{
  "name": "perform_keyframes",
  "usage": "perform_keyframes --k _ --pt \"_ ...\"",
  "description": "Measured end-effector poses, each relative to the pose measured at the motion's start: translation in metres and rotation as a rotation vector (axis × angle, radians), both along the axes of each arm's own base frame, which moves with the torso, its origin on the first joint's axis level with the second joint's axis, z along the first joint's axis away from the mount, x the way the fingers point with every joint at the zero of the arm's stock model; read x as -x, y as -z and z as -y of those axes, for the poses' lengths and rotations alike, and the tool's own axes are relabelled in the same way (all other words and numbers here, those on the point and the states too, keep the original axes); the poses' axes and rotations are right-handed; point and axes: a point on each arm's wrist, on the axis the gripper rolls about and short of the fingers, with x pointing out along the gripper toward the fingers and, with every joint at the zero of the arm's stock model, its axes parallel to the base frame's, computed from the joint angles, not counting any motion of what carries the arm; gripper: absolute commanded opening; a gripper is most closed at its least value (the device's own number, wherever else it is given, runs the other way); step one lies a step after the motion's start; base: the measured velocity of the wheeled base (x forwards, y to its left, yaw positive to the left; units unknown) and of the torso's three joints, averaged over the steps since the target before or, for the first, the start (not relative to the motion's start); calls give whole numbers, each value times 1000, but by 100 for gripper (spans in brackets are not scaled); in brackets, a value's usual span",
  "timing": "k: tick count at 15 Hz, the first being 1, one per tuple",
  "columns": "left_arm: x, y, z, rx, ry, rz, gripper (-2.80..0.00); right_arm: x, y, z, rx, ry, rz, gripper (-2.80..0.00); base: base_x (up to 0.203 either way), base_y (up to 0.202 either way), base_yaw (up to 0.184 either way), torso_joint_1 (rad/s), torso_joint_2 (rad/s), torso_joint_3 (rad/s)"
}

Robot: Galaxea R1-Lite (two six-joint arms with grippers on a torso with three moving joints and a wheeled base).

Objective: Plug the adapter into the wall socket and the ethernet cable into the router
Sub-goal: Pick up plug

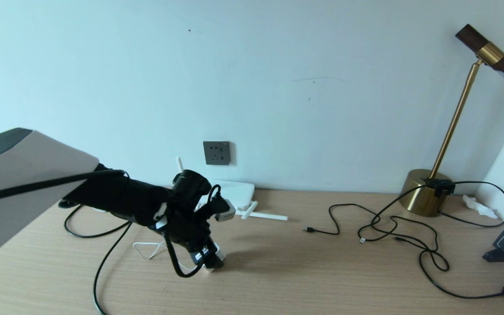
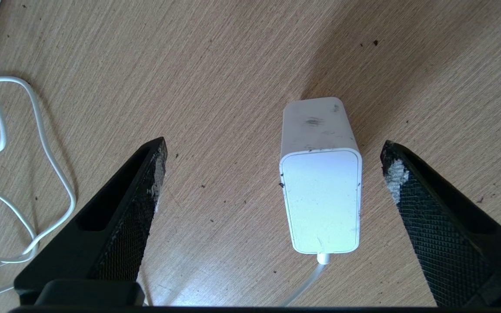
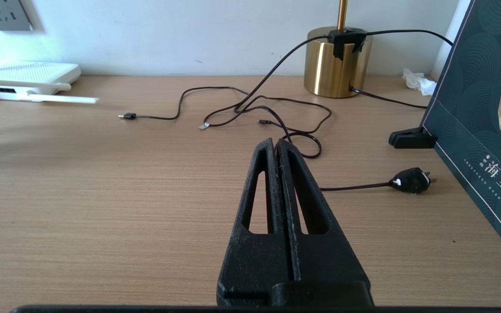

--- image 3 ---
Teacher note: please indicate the brass desk lamp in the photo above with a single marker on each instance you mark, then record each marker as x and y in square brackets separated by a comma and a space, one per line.
[322, 67]

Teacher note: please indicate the crumpled white tissue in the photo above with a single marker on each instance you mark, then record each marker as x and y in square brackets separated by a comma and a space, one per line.
[418, 81]

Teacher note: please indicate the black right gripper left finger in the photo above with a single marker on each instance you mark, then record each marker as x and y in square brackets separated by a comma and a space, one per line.
[255, 261]

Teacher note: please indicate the grey wall socket plate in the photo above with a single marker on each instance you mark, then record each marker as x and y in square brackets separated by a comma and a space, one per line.
[2, 15]

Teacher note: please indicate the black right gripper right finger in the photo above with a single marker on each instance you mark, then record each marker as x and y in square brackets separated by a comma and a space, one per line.
[328, 261]

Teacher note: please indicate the white router with antennas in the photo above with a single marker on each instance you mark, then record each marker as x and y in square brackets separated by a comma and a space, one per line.
[28, 74]

